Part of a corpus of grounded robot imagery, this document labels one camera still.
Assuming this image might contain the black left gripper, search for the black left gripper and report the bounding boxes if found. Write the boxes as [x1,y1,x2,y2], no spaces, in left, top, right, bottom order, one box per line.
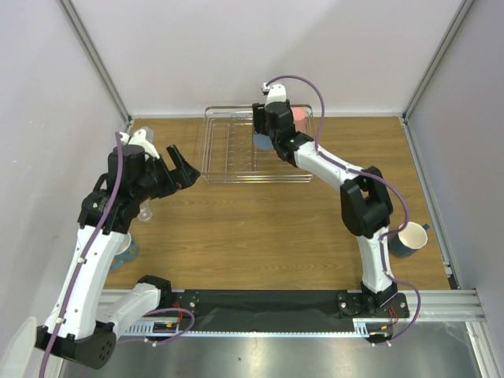
[133,145,199,202]

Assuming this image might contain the light blue plastic cup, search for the light blue plastic cup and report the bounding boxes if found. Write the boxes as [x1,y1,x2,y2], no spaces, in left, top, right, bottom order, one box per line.
[252,133,273,150]

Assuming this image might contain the pink plastic cup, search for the pink plastic cup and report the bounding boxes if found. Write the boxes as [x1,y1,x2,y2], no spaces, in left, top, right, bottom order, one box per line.
[291,107,307,133]

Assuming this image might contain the clear plastic cup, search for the clear plastic cup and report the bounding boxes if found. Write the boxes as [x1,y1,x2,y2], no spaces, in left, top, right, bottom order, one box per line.
[136,200,153,222]

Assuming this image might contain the blue patterned cup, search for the blue patterned cup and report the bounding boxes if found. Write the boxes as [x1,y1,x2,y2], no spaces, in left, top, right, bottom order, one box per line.
[109,233,139,271]

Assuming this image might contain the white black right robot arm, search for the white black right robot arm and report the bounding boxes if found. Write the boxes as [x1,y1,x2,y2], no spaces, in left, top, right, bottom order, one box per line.
[252,101,398,317]

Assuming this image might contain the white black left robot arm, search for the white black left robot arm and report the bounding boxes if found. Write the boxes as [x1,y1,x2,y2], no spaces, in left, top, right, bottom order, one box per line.
[35,144,200,369]

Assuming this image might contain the dark blue paper cup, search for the dark blue paper cup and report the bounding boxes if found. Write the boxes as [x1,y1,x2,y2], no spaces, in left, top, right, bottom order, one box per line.
[388,221,430,258]

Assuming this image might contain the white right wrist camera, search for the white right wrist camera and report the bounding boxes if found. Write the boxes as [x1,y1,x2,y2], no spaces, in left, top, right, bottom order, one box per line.
[261,83,287,106]

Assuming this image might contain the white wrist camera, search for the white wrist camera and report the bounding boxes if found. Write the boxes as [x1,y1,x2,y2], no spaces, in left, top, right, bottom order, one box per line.
[261,83,287,106]
[119,127,160,159]

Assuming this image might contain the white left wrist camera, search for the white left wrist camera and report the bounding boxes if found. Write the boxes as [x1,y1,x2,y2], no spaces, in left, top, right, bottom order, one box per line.
[119,127,160,159]

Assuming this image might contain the wire dish rack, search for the wire dish rack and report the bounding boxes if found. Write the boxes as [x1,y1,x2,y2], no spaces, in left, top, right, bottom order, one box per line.
[199,105,313,183]

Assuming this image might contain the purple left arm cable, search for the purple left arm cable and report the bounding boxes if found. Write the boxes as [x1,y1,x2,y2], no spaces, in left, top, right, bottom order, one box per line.
[39,132,196,378]

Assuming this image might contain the aluminium frame rail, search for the aluminium frame rail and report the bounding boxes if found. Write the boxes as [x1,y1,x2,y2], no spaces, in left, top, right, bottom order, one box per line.
[54,287,487,338]

